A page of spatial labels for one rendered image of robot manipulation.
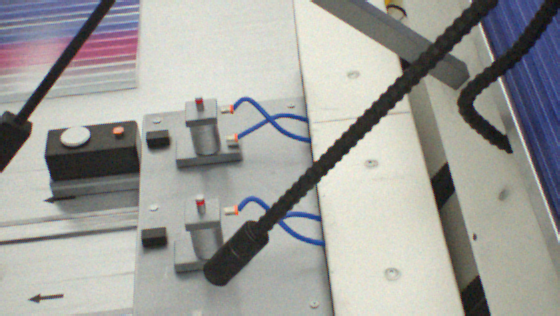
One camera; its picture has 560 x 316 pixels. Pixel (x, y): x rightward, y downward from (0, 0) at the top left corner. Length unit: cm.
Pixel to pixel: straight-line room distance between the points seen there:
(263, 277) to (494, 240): 17
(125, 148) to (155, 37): 23
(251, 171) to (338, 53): 14
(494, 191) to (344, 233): 12
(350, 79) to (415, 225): 17
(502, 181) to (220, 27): 48
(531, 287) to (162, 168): 33
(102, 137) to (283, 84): 19
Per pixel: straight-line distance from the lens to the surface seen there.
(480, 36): 69
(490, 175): 67
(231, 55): 103
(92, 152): 88
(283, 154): 81
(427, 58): 53
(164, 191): 80
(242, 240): 60
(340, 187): 75
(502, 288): 62
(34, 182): 93
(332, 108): 82
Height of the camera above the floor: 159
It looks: 30 degrees down
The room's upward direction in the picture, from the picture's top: 44 degrees clockwise
